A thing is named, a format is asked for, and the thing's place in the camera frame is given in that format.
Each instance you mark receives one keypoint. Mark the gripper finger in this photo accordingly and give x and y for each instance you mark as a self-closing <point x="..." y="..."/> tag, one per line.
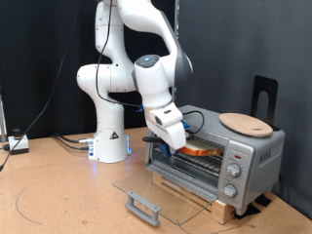
<point x="173" y="150"/>

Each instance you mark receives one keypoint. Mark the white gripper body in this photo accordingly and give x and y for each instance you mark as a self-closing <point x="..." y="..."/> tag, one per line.
<point x="172" y="136"/>

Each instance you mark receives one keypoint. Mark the white bread slice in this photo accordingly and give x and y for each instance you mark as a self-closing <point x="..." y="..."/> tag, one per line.
<point x="201" y="150"/>

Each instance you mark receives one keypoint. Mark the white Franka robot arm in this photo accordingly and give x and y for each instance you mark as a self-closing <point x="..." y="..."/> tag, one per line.
<point x="107" y="136"/>

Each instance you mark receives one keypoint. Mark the silver oven knob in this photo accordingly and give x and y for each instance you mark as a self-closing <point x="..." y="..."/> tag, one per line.
<point x="234" y="169"/>
<point x="229" y="190"/>

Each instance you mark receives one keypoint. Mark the silver toaster oven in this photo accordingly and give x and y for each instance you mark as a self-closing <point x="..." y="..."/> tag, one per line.
<point x="260" y="156"/>

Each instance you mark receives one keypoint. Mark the round wooden cutting board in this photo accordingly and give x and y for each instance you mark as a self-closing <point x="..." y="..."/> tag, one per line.
<point x="247" y="125"/>

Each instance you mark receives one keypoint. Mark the wooden slatted block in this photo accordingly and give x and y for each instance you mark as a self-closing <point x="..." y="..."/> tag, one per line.
<point x="224" y="213"/>

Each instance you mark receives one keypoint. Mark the black foam pad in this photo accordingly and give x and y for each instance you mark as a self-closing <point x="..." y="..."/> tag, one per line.
<point x="247" y="211"/>
<point x="263" y="200"/>

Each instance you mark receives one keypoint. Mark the black metal bookend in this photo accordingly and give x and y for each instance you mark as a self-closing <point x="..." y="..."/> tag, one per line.
<point x="265" y="85"/>

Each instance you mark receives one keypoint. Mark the vertical metal pole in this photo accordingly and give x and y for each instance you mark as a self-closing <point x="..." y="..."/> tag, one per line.
<point x="176" y="13"/>

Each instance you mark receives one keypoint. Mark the white emergency stop button box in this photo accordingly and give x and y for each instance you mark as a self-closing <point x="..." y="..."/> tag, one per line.
<point x="19" y="144"/>

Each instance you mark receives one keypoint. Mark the wrist camera blue mount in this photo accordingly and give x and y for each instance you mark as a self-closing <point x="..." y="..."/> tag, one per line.
<point x="186" y="125"/>

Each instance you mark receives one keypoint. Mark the grey metal frame post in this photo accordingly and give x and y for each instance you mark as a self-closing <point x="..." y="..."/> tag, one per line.
<point x="2" y="120"/>

